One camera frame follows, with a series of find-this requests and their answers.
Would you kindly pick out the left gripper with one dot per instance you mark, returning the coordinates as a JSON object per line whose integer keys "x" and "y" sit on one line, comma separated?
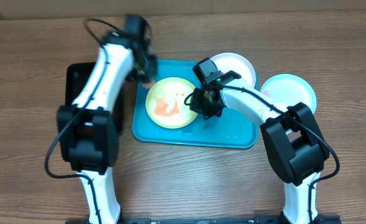
{"x": 151, "y": 70}

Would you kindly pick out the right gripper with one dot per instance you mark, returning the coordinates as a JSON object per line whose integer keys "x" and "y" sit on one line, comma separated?
{"x": 198, "y": 107}

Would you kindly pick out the green orange scrub sponge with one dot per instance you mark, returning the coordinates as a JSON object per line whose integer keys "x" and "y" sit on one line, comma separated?
{"x": 148, "y": 85}

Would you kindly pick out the pink white plate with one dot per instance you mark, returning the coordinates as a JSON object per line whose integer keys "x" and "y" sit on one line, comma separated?
{"x": 237, "y": 63}

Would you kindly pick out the yellow green plate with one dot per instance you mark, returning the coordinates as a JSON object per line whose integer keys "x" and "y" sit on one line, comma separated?
{"x": 165, "y": 105}

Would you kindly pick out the light blue plate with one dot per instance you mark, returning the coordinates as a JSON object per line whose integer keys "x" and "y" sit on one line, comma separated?
{"x": 290, "y": 90}

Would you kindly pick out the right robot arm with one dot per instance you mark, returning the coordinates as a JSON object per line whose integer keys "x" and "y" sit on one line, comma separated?
{"x": 295, "y": 147}

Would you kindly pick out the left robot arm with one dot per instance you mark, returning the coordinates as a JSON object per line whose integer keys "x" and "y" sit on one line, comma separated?
{"x": 87, "y": 144}

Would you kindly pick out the teal plastic serving tray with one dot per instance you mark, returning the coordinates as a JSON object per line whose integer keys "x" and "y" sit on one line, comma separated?
{"x": 232, "y": 129}

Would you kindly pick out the black rectangular tray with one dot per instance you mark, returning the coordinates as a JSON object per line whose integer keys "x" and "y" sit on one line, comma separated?
{"x": 77, "y": 74}

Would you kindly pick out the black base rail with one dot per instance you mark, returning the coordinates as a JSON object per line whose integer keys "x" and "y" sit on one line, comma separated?
{"x": 259, "y": 219}

